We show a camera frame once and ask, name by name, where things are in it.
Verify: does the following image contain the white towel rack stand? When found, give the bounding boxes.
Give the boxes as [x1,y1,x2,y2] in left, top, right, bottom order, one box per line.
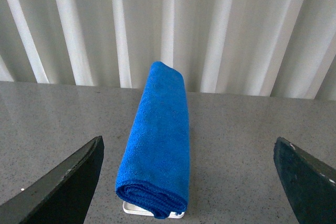
[122,201,185,219]

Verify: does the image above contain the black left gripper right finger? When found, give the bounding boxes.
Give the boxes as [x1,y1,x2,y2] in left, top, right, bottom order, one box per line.
[274,137,335,223]

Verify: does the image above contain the white pleated curtain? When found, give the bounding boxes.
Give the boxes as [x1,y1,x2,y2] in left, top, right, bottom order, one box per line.
[1,0,335,100]

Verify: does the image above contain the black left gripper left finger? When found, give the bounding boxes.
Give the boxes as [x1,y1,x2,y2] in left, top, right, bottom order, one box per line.
[1,136,104,223]

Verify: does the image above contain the blue microfiber towel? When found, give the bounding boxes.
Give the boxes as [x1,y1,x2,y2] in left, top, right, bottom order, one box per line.
[115,61,190,219]

